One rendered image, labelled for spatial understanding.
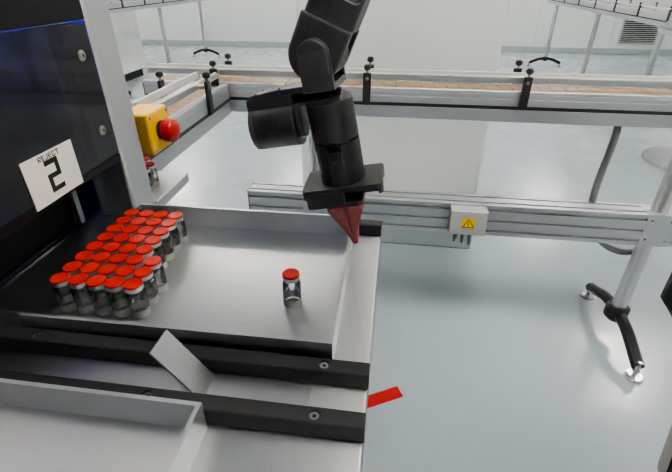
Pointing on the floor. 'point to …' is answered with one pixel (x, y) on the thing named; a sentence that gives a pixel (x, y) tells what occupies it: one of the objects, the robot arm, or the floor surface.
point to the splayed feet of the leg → (620, 330)
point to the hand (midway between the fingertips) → (355, 236)
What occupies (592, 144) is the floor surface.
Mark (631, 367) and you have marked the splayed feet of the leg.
